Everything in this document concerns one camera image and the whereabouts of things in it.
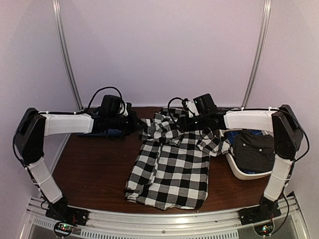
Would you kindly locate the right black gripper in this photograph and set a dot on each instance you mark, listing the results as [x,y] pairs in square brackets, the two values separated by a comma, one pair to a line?
[184,122]

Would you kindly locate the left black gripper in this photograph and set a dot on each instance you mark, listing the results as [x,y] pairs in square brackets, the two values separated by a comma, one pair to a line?
[133,126]

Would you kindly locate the black white checked shirt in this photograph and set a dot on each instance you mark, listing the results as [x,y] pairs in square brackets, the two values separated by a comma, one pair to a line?
[172,167]

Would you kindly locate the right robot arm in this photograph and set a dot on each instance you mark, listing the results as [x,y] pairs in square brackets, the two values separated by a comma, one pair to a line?
[288,136]

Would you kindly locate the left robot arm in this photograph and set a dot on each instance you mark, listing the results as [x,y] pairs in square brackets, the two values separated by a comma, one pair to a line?
[28,140]

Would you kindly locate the folded blue shirt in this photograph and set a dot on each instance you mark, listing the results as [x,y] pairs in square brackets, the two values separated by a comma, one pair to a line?
[110,133]

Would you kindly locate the blue shirt in basket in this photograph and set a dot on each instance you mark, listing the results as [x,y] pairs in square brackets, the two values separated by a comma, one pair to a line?
[231,134]

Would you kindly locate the white plastic basket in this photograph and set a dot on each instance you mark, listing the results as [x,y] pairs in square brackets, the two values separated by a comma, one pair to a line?
[242,175]

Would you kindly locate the dark striped shirt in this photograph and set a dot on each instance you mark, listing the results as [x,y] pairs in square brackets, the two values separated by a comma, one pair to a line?
[254,152]

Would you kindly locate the left small circuit board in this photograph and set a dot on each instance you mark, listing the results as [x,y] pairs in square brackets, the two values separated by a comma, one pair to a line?
[63,229]

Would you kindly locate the small circuit board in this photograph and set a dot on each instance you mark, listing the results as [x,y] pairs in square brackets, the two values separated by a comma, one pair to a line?
[264,229]
[63,229]

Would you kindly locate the right small circuit board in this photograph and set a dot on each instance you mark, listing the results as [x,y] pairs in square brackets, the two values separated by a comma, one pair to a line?
[264,229]

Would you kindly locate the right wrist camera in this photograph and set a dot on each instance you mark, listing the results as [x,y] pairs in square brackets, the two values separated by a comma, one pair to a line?
[190,107]

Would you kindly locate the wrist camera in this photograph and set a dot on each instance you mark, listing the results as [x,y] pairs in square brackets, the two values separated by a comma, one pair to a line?
[128,109]
[190,107]

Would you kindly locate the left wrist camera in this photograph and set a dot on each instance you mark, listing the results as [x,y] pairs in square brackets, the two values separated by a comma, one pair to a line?
[128,109]

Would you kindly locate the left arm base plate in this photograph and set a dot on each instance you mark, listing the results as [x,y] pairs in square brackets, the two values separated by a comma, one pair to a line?
[68,214]

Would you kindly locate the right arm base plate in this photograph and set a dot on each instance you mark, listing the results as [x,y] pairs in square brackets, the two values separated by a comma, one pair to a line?
[257,214]

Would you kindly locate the front aluminium rail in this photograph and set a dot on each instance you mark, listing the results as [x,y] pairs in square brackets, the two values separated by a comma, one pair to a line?
[225,224]

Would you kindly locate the right aluminium frame post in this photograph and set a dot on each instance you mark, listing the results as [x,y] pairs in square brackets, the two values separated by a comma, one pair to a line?
[264,27]

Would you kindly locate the aluminium frame post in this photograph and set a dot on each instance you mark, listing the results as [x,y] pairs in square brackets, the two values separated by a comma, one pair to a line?
[65,54]
[264,27]

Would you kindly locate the left aluminium frame post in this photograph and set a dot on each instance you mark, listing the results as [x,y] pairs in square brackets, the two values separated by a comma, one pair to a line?
[65,54]

